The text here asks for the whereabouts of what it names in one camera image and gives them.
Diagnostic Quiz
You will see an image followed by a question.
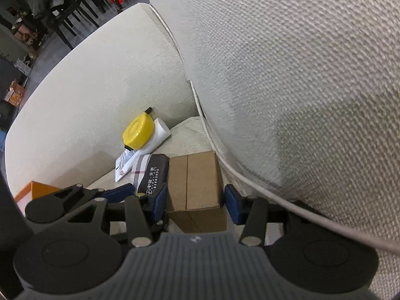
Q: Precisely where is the brown cardboard box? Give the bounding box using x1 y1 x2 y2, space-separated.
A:
166 151 227 234

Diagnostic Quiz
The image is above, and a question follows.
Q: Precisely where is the yellow tape measure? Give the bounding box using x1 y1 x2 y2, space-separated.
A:
122 107 155 150

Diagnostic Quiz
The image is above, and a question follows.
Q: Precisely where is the white tube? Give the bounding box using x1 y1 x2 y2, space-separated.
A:
114 118 171 182

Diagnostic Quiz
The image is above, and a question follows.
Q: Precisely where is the orange storage box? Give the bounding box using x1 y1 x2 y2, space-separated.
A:
13 181 60 215

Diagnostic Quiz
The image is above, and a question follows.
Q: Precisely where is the black dining chair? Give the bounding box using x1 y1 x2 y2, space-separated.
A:
50 0 100 50

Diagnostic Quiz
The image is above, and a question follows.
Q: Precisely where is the white cable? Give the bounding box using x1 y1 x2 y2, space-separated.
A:
150 4 400 256

